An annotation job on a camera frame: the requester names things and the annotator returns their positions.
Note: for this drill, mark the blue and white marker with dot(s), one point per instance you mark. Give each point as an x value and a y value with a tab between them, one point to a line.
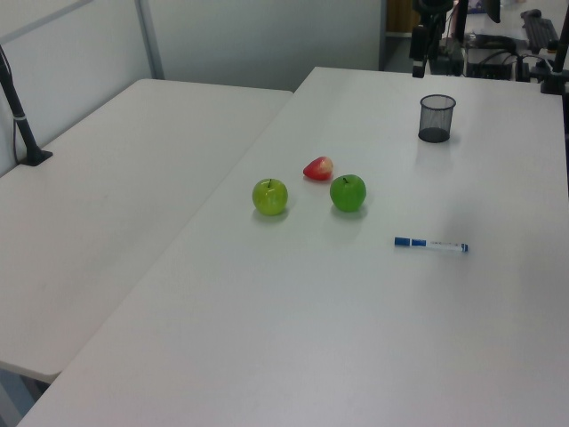
429	244

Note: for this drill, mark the black clamp stand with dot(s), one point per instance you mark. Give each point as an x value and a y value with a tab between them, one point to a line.
556	75

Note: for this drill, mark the dark green toy apple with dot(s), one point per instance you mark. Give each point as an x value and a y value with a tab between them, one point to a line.
348	194

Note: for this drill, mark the black pole camera stand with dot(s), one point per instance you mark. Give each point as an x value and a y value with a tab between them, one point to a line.
18	116

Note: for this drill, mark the black mesh pen cup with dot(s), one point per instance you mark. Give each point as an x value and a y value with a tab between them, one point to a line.
436	116

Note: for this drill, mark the yellow-green toy apple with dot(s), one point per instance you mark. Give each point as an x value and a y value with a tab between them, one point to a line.
270	198

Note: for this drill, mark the grey partition frame post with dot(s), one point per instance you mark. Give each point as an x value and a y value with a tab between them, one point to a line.
150	40

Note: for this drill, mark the red toy strawberry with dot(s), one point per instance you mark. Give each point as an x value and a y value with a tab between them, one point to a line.
317	169

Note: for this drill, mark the black equipment box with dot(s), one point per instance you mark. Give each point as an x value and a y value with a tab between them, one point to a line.
450	60

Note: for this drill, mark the black computer mouse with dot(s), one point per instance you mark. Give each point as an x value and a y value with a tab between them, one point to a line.
531	13

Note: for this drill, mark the black Franka gripper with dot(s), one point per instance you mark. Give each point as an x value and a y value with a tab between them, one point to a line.
430	8

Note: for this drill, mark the black computer keyboard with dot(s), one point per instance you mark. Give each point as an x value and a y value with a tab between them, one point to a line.
541	32

